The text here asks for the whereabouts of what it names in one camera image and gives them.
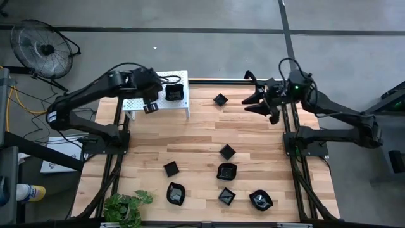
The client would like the black leaf-shaped plate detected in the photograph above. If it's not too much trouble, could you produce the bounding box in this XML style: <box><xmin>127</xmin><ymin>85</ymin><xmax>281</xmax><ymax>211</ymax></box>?
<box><xmin>249</xmin><ymin>189</ymin><xmax>274</xmax><ymax>212</ymax></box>
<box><xmin>166</xmin><ymin>181</ymin><xmax>186</xmax><ymax>206</ymax></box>

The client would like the black diagonal beam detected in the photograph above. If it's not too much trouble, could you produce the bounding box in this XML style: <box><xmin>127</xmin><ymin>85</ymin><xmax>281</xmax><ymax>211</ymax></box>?
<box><xmin>2</xmin><ymin>130</ymin><xmax>85</xmax><ymax>172</ymax></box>

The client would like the white perforated metal shelf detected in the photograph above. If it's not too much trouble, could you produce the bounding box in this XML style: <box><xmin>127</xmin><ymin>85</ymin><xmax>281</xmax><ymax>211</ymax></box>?
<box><xmin>122</xmin><ymin>70</ymin><xmax>190</xmax><ymax>121</ymax></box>

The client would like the dark grey case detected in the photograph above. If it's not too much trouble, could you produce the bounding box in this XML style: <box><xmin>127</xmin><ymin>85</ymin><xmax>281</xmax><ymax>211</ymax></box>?
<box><xmin>0</xmin><ymin>145</ymin><xmax>20</xmax><ymax>225</ymax></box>

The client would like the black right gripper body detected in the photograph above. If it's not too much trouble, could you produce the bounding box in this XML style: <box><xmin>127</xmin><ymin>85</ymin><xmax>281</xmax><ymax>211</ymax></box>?
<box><xmin>258</xmin><ymin>77</ymin><xmax>289</xmax><ymax>125</ymax></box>

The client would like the grey cabinet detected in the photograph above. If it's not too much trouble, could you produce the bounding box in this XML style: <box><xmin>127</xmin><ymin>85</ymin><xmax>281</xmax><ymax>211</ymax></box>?
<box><xmin>0</xmin><ymin>67</ymin><xmax>16</xmax><ymax>147</ymax></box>

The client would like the black aluminium table frame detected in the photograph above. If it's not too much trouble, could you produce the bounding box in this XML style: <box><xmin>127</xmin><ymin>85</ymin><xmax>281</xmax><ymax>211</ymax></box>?
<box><xmin>72</xmin><ymin>77</ymin><xmax>342</xmax><ymax>228</ymax></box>

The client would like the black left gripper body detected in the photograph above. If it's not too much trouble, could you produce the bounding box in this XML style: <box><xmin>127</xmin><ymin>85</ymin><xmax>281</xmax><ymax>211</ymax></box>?
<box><xmin>132</xmin><ymin>67</ymin><xmax>164</xmax><ymax>101</ymax></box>

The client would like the yellow cable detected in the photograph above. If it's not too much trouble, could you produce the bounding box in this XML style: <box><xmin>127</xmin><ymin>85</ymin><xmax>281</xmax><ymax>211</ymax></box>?
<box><xmin>0</xmin><ymin>65</ymin><xmax>50</xmax><ymax>132</ymax></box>

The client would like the grey side table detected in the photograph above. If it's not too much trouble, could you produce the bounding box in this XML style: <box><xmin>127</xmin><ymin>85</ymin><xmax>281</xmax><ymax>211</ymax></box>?
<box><xmin>363</xmin><ymin>80</ymin><xmax>405</xmax><ymax>185</ymax></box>

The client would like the white cardboard box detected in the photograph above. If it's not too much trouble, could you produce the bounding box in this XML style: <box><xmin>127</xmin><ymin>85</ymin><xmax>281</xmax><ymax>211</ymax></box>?
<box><xmin>40</xmin><ymin>136</ymin><xmax>84</xmax><ymax>174</ymax></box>

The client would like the black box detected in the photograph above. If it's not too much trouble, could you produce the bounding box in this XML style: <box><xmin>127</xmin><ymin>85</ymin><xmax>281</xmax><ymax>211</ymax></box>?
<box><xmin>388</xmin><ymin>149</ymin><xmax>405</xmax><ymax>174</ymax></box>

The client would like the black metal floor fan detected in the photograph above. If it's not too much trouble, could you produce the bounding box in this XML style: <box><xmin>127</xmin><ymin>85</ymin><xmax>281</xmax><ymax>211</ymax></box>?
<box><xmin>9</xmin><ymin>18</ymin><xmax>82</xmax><ymax>93</ymax></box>

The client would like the green leafy plant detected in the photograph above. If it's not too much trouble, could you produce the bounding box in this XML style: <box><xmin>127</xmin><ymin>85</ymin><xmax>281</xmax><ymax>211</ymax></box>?
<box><xmin>103</xmin><ymin>189</ymin><xmax>155</xmax><ymax>228</ymax></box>

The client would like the white and yellow bottle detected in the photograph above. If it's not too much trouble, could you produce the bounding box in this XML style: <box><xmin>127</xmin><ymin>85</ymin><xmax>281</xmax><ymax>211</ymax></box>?
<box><xmin>15</xmin><ymin>182</ymin><xmax>47</xmax><ymax>204</ymax></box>

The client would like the black wavy square bowl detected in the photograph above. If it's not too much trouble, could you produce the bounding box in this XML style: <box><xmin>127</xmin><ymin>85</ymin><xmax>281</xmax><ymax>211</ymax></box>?
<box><xmin>216</xmin><ymin>162</ymin><xmax>238</xmax><ymax>182</ymax></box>
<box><xmin>165</xmin><ymin>83</ymin><xmax>185</xmax><ymax>102</ymax></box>

